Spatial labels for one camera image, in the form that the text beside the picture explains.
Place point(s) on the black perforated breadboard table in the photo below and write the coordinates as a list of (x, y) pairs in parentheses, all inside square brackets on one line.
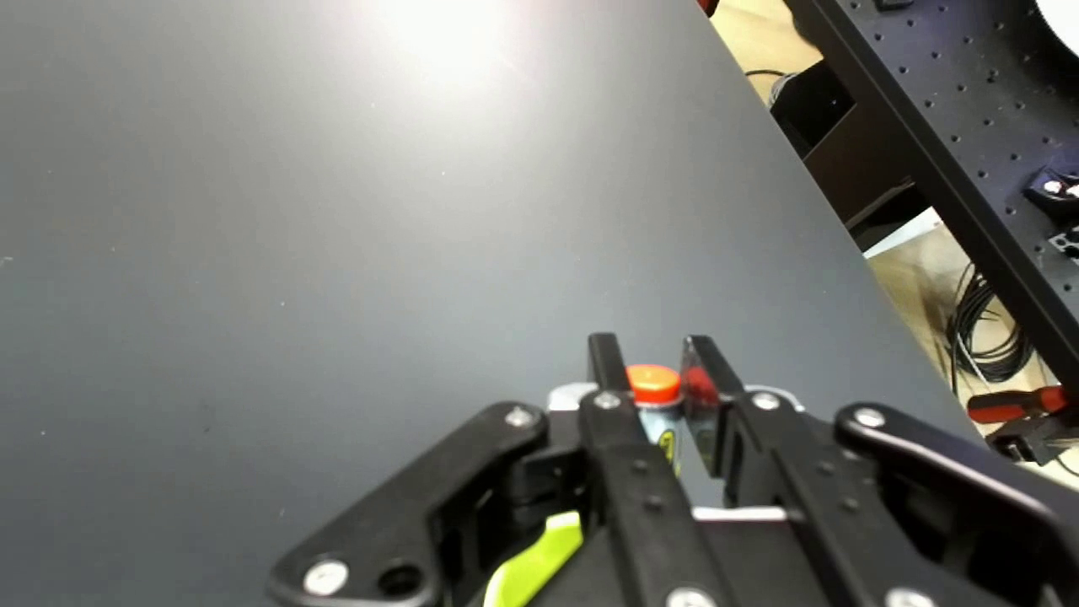
[(967, 103)]

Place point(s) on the red and black tool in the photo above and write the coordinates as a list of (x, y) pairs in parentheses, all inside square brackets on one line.
[(1015, 406)]

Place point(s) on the dark under-table cabinet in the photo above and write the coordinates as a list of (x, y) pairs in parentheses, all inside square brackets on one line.
[(855, 145)]

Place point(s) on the black metal clamp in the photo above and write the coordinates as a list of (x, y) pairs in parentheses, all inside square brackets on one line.
[(1052, 189)]

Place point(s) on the orange capped marker pen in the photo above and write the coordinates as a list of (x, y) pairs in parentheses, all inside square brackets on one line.
[(654, 385)]

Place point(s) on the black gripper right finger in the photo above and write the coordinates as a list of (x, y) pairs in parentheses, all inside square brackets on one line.
[(855, 508)]

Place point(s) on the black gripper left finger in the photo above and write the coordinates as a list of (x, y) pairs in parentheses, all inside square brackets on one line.
[(626, 493)]

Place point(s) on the white plastic sheet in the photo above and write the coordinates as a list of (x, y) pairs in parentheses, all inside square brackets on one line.
[(915, 263)]

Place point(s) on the white round object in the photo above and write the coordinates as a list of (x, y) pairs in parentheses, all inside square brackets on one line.
[(1062, 19)]

